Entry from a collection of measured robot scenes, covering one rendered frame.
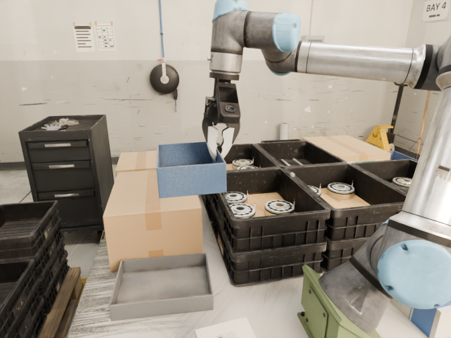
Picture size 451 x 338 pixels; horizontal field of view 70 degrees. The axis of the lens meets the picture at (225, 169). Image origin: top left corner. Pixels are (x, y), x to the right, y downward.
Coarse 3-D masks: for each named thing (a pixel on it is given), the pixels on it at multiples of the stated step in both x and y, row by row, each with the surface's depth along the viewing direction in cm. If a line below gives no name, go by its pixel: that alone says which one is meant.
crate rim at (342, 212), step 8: (288, 168) 128; (296, 168) 129; (296, 176) 119; (368, 176) 121; (304, 184) 112; (384, 184) 112; (312, 192) 105; (400, 192) 105; (320, 200) 100; (344, 208) 94; (352, 208) 94; (360, 208) 94; (368, 208) 95; (376, 208) 95; (384, 208) 96; (392, 208) 97; (400, 208) 97; (336, 216) 93; (344, 216) 94; (352, 216) 94
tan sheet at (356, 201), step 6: (324, 192) 130; (324, 198) 125; (330, 198) 125; (354, 198) 125; (330, 204) 120; (336, 204) 120; (342, 204) 120; (348, 204) 120; (354, 204) 120; (360, 204) 120; (366, 204) 120
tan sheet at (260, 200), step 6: (276, 192) 130; (252, 198) 125; (258, 198) 125; (264, 198) 125; (270, 198) 125; (276, 198) 125; (282, 198) 125; (252, 204) 120; (258, 204) 120; (264, 204) 120; (258, 210) 115; (258, 216) 111
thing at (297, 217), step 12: (276, 168) 128; (228, 204) 97; (324, 204) 97; (228, 216) 92; (264, 216) 90; (276, 216) 90; (288, 216) 90; (300, 216) 91; (312, 216) 91; (324, 216) 92; (240, 228) 88
